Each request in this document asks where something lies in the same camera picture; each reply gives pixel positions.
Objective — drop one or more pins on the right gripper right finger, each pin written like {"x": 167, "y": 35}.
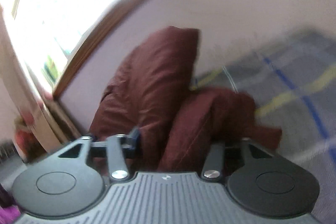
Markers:
{"x": 260, "y": 181}

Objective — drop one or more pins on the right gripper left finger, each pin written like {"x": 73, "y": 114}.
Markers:
{"x": 65, "y": 183}

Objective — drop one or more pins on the maroon puffer jacket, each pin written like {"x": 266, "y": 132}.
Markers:
{"x": 151, "y": 91}

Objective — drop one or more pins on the floral beige curtain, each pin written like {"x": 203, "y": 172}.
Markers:
{"x": 40, "y": 124}

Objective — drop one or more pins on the purple cloth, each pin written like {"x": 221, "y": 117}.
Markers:
{"x": 9, "y": 212}

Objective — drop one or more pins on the grey plaid bed sheet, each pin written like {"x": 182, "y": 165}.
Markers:
{"x": 292, "y": 81}

